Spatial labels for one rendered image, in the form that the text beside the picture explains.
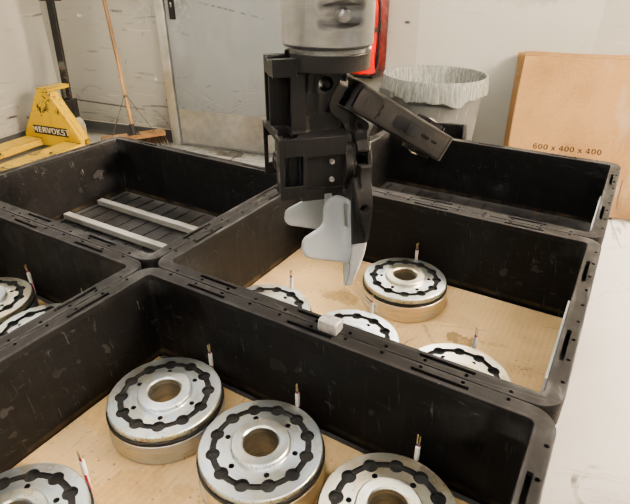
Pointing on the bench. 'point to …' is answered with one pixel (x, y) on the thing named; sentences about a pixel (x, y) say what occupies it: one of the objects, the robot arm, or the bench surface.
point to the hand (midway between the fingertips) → (344, 258)
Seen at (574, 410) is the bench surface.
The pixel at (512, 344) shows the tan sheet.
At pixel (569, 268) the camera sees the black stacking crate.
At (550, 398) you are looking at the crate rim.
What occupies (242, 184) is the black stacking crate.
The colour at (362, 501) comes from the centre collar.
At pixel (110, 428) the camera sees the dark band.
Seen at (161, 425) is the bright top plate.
